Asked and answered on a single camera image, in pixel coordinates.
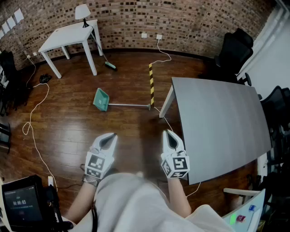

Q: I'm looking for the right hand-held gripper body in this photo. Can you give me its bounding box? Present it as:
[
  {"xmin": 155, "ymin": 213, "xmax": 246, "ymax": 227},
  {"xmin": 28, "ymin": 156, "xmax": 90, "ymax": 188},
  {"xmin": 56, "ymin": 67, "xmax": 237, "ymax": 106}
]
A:
[{"xmin": 160, "ymin": 150, "xmax": 190, "ymax": 179}]

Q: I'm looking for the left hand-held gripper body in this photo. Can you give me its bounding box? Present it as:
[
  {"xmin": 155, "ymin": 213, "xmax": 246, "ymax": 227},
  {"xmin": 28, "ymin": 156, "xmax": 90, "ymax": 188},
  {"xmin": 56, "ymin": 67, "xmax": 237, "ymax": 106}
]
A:
[{"xmin": 84, "ymin": 146, "xmax": 115, "ymax": 181}]

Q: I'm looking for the teal dustpan with metal handle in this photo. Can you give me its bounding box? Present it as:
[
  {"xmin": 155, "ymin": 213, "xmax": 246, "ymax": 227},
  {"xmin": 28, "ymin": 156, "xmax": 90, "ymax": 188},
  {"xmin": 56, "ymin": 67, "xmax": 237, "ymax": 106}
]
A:
[{"xmin": 92, "ymin": 87, "xmax": 151, "ymax": 112}]

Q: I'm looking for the person's left forearm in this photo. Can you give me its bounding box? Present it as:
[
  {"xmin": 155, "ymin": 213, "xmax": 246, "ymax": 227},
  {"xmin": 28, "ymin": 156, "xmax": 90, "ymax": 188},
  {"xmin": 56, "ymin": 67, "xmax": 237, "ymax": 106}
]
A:
[{"xmin": 65, "ymin": 181, "xmax": 101, "ymax": 224}]

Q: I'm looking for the person's right forearm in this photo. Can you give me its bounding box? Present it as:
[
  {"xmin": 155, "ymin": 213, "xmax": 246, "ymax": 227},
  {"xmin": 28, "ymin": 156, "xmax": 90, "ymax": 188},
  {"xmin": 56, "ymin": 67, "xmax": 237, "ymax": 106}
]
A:
[{"xmin": 167, "ymin": 178, "xmax": 193, "ymax": 218}]

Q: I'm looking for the black metal frame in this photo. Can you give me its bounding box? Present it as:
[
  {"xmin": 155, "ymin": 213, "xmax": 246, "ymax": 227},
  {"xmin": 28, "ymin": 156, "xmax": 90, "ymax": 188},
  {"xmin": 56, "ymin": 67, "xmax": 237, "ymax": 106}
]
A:
[{"xmin": 44, "ymin": 184, "xmax": 74, "ymax": 232}]

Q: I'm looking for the grey table with white legs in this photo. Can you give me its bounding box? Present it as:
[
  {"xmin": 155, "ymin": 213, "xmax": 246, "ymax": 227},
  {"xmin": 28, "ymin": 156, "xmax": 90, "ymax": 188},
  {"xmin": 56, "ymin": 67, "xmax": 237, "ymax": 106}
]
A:
[{"xmin": 159, "ymin": 77, "xmax": 272, "ymax": 185}]

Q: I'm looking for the person's white shirt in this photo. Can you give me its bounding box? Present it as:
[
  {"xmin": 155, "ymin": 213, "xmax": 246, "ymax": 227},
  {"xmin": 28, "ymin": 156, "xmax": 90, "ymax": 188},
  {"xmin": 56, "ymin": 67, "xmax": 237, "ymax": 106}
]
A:
[{"xmin": 72, "ymin": 172, "xmax": 237, "ymax": 232}]

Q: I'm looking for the yellow black striped floor tape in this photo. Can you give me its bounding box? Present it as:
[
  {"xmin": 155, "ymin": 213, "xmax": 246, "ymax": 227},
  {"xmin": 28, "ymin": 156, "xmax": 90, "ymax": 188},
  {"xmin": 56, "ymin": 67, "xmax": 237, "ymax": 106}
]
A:
[{"xmin": 148, "ymin": 63, "xmax": 155, "ymax": 108}]

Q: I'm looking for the teal broom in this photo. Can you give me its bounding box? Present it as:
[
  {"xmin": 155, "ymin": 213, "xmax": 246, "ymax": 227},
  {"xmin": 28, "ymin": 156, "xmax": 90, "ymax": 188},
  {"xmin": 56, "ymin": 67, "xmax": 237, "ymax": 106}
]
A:
[{"xmin": 89, "ymin": 26, "xmax": 118, "ymax": 71}]

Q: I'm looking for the black bag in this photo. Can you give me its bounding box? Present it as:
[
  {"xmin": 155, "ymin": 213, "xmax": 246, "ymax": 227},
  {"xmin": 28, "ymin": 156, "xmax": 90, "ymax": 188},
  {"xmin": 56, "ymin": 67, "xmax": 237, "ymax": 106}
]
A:
[{"xmin": 39, "ymin": 73, "xmax": 53, "ymax": 84}]

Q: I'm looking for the black screen device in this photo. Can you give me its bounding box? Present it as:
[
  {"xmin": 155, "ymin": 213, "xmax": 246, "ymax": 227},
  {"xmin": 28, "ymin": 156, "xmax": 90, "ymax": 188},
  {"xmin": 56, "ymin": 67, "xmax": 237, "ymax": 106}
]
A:
[{"xmin": 1, "ymin": 174, "xmax": 44, "ymax": 232}]

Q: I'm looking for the black mesh office chair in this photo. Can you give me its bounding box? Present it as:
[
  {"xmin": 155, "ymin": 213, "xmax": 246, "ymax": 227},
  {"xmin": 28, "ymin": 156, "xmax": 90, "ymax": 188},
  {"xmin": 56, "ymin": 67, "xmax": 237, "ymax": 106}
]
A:
[{"xmin": 260, "ymin": 85, "xmax": 290, "ymax": 165}]

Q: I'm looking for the black office chair with headrest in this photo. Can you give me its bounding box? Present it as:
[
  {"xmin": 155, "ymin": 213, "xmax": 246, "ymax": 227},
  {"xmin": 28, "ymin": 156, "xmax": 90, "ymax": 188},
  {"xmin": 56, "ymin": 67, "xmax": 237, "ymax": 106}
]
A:
[{"xmin": 198, "ymin": 28, "xmax": 254, "ymax": 86}]

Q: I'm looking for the white square table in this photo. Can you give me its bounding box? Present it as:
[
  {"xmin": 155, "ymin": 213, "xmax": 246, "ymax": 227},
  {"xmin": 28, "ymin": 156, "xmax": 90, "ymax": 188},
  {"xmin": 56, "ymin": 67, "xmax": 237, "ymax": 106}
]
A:
[{"xmin": 38, "ymin": 19, "xmax": 104, "ymax": 79}]

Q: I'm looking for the white table lamp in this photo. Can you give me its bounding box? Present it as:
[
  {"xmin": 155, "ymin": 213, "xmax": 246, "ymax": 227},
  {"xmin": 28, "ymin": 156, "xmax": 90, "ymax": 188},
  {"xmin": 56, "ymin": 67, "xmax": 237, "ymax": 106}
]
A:
[{"xmin": 74, "ymin": 4, "xmax": 92, "ymax": 29}]

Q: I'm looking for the patterned wrist strap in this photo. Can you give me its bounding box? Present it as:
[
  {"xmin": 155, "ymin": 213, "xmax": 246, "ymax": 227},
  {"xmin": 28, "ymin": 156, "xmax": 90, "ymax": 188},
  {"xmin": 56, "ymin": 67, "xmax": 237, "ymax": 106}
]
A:
[{"xmin": 81, "ymin": 174, "xmax": 100, "ymax": 187}]

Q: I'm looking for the long white floor cable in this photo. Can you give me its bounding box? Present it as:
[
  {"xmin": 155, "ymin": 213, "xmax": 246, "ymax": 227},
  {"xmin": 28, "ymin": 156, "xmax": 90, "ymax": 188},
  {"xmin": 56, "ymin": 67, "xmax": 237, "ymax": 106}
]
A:
[{"xmin": 22, "ymin": 82, "xmax": 58, "ymax": 191}]

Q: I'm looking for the white cable from wall outlet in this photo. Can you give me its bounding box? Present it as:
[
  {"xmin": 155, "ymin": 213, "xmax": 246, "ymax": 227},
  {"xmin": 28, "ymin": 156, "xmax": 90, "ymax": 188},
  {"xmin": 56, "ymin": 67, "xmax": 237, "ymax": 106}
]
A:
[{"xmin": 153, "ymin": 39, "xmax": 202, "ymax": 198}]

